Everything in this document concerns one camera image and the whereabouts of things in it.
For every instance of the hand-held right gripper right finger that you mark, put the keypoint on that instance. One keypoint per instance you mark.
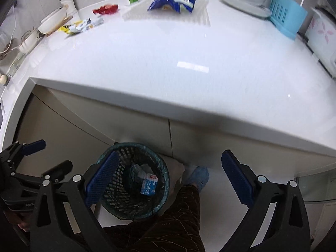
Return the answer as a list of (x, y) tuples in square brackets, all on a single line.
[(235, 176)]

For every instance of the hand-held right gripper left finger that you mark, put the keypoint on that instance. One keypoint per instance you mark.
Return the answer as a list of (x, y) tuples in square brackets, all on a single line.
[(103, 176)]

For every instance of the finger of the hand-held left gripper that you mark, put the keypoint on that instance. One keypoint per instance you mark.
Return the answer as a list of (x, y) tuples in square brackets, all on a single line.
[(61, 166), (34, 145)]

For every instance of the white tissue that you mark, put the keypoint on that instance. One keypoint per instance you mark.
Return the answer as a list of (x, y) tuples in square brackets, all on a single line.
[(137, 173)]

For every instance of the dark green mesh wastebasket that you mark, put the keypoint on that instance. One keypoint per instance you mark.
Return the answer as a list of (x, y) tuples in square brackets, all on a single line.
[(126, 202)]

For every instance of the blue white milk carton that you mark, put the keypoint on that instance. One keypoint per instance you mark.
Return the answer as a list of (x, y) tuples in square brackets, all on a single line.
[(149, 185)]

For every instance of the yellow snack wrapper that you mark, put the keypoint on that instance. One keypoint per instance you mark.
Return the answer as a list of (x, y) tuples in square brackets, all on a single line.
[(67, 29)]

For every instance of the dark blue snack packet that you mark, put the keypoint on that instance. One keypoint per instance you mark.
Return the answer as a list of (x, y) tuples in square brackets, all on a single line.
[(168, 4)]

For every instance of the person's left hand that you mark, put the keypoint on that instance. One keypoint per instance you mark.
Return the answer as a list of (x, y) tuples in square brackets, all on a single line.
[(22, 221)]

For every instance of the blue slipper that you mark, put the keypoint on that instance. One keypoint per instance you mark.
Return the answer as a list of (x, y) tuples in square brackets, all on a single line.
[(198, 177)]

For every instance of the white cabinet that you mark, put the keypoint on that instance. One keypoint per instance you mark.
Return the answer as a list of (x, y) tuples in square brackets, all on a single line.
[(210, 141)]

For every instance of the round beige knob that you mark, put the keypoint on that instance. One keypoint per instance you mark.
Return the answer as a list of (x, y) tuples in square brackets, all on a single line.
[(3, 79)]

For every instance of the person's leg brown pants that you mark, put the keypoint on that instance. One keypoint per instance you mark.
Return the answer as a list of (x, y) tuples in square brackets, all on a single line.
[(162, 223)]

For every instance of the clear plastic container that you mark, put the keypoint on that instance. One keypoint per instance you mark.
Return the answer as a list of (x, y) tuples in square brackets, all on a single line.
[(15, 63)]

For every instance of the glass panel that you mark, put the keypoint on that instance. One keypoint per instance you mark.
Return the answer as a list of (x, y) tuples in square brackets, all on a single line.
[(319, 186)]

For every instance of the small white bowl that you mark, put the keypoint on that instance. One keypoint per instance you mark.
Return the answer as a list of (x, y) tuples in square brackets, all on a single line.
[(29, 42)]

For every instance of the large white bowl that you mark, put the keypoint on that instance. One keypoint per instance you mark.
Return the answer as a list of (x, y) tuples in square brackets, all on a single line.
[(51, 22)]

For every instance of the white striped wrapper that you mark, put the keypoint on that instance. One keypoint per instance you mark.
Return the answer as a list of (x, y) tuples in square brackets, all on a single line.
[(89, 25)]

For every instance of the white utensil cup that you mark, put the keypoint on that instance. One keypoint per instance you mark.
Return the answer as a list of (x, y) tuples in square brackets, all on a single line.
[(68, 5)]

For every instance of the white floral rice cooker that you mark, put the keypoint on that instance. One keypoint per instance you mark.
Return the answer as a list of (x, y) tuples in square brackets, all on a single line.
[(323, 39)]

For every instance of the light blue utensil basket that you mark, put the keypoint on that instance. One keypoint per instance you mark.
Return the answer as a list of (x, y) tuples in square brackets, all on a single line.
[(287, 15)]

